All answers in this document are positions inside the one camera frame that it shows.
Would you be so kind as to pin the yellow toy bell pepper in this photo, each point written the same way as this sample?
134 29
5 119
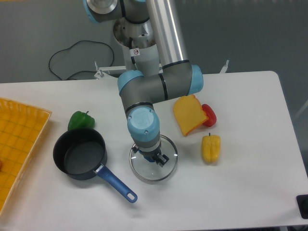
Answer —
211 146

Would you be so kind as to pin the black device at table edge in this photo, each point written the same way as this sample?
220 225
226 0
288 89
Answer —
302 201

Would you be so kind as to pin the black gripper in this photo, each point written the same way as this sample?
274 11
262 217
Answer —
153 156

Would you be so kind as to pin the orange toy bread slice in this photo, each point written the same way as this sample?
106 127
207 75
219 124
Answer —
189 113

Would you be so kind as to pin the black saucepan with blue handle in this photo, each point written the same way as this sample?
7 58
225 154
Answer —
81 154

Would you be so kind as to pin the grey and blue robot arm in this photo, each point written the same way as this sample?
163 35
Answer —
177 76

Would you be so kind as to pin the yellow woven basket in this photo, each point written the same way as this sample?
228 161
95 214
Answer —
21 126

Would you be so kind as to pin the red toy pepper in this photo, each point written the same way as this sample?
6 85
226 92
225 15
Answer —
212 119

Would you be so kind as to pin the glass lid with blue knob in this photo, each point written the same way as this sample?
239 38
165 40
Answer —
151 171

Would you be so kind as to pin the green toy bell pepper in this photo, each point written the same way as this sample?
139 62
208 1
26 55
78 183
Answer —
81 119

